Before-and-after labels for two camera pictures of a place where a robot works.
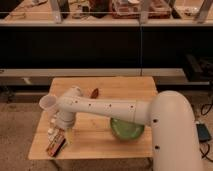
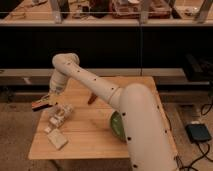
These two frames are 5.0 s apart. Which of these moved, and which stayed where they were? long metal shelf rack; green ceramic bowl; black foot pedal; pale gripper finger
Moved: pale gripper finger
Stayed: black foot pedal; green ceramic bowl; long metal shelf rack
